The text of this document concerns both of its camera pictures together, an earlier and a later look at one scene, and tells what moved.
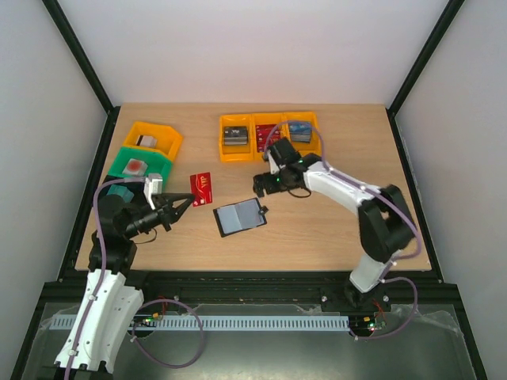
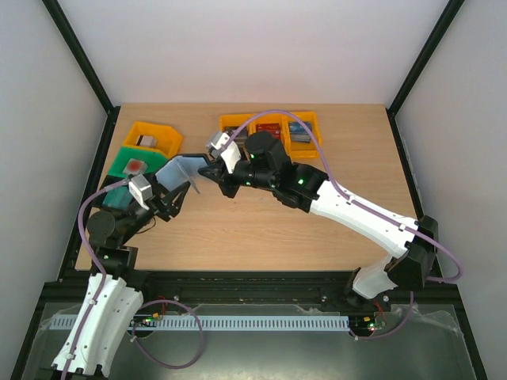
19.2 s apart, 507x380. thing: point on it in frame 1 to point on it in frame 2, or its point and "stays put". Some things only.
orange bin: [168, 139] stays put
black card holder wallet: [240, 216] to [181, 169]
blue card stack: [300, 131] stays put
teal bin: [122, 191] stays put
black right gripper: [262, 184] to [228, 181]
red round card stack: [135, 167] stays put
